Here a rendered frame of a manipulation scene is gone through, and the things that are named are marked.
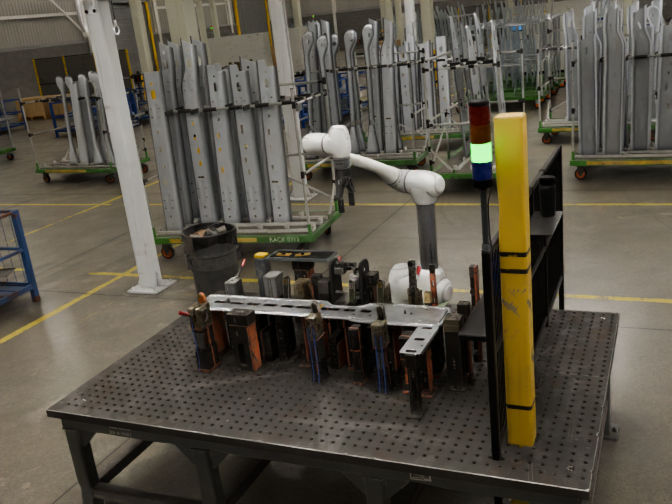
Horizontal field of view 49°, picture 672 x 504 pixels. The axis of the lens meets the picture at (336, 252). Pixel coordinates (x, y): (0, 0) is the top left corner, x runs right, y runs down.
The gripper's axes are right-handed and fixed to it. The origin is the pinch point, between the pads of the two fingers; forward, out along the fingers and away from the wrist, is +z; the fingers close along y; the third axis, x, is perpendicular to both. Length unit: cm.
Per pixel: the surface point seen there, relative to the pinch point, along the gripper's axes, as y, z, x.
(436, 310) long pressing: 19, 46, 50
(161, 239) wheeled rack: -293, 119, -358
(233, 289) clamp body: 13, 44, -68
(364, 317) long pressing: 32, 46, 18
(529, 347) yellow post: 77, 33, 104
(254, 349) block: 43, 63, -40
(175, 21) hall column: -580, -109, -494
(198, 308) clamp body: 48, 40, -67
